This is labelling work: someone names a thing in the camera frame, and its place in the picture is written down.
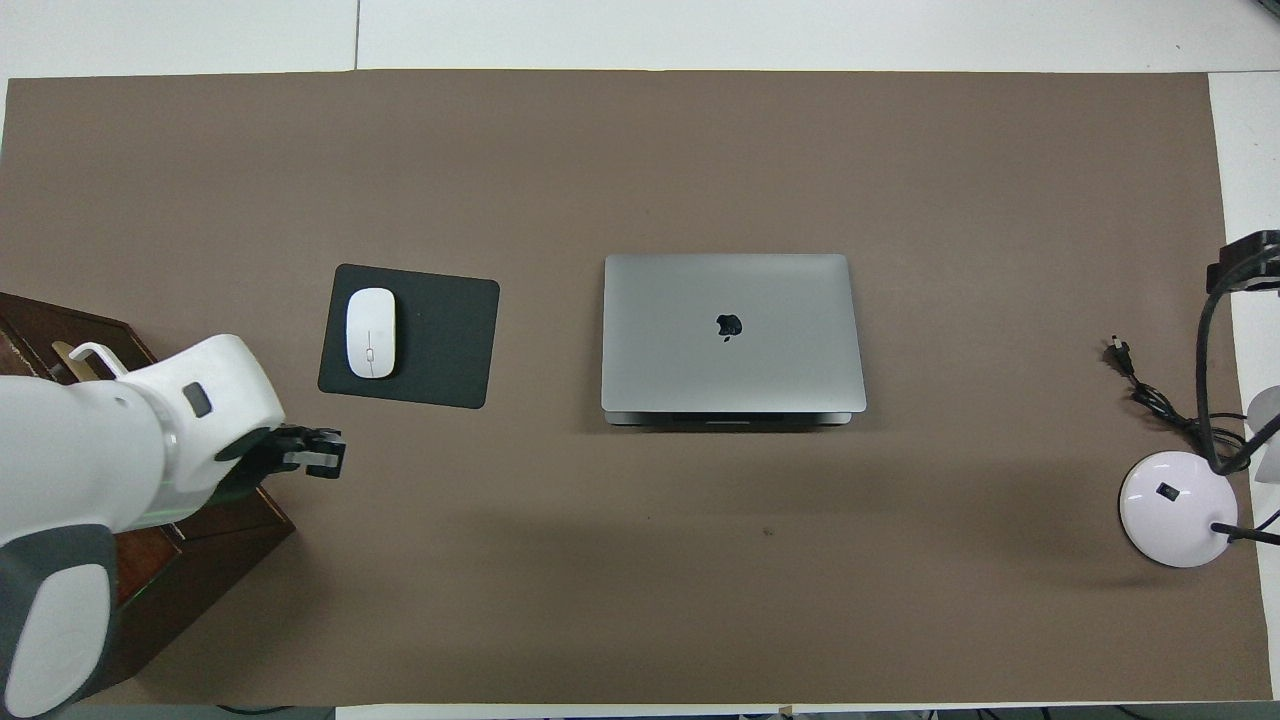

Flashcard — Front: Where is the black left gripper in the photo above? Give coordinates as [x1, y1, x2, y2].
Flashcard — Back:
[215, 427, 346, 501]

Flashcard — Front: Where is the grey laptop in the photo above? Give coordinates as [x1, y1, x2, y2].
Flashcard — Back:
[601, 252, 868, 428]

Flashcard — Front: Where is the white computer mouse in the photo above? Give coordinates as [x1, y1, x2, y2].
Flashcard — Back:
[345, 288, 397, 380]

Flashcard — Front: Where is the dark wooden box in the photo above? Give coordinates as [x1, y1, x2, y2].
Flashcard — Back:
[0, 292, 296, 701]

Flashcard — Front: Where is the black mouse pad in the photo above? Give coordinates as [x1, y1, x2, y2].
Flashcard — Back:
[318, 263, 501, 409]

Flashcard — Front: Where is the white desk lamp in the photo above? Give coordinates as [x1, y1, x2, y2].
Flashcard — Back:
[1120, 388, 1280, 569]

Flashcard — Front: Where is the brown table mat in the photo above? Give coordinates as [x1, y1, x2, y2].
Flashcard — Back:
[0, 68, 1273, 706]

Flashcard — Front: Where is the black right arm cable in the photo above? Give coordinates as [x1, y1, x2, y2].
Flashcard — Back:
[1195, 245, 1280, 477]

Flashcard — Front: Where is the black lamp power cable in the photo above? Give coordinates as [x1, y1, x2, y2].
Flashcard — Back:
[1105, 337, 1253, 473]

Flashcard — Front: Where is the white box handle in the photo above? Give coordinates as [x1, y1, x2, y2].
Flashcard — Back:
[68, 342, 131, 381]

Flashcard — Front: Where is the brass handle plate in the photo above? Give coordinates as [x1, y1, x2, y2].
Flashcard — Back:
[50, 340, 101, 386]

